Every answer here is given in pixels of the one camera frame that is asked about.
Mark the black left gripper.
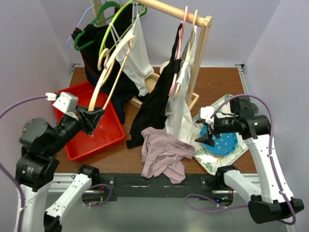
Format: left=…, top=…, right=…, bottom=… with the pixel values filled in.
left=46, top=103, right=106, bottom=154

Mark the pink tank top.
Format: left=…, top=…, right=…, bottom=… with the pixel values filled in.
left=141, top=127, right=196, bottom=184

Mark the beige hanger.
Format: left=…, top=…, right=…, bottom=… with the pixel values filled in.
left=88, top=35, right=136, bottom=111
left=173, top=10, right=198, bottom=100

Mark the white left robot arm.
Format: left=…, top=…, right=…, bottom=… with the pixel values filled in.
left=15, top=106, right=105, bottom=232

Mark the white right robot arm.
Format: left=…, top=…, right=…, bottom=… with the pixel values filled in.
left=195, top=94, right=304, bottom=225

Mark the white tank top right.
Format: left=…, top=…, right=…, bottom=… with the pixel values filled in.
left=165, top=26, right=197, bottom=144

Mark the white tank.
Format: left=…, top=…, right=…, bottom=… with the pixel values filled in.
left=165, top=26, right=197, bottom=144
left=116, top=3, right=154, bottom=97

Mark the black tank top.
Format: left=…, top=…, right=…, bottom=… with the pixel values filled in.
left=126, top=23, right=183, bottom=149

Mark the lime green hanger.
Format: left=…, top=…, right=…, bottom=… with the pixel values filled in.
left=98, top=0, right=147, bottom=57

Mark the white tank top left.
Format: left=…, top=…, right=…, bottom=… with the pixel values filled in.
left=116, top=3, right=154, bottom=97

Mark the dark green hanger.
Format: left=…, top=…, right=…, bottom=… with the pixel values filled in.
left=73, top=0, right=122, bottom=51

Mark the pink hanger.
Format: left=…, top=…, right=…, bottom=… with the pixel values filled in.
left=169, top=5, right=188, bottom=97

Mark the blue dotted plate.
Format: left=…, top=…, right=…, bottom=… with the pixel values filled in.
left=202, top=133, right=238, bottom=156

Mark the red plastic bin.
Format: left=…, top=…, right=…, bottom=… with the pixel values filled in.
left=56, top=81, right=126, bottom=161

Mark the floral tray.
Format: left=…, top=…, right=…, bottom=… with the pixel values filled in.
left=192, top=94, right=249, bottom=176

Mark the grey mug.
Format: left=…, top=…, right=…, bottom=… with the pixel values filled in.
left=250, top=102, right=259, bottom=115

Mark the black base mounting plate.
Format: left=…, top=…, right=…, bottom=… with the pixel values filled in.
left=82, top=174, right=236, bottom=204

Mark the dark navy hanging garment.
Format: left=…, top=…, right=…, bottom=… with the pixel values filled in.
left=72, top=7, right=140, bottom=125

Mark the wooden clothes rack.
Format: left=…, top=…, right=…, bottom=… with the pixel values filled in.
left=89, top=0, right=212, bottom=110

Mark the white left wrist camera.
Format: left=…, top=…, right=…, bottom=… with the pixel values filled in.
left=53, top=92, right=78, bottom=114

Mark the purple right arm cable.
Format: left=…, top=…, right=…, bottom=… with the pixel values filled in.
left=184, top=94, right=297, bottom=225

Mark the light blue wire hanger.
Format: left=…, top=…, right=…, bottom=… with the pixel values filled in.
left=67, top=0, right=106, bottom=48

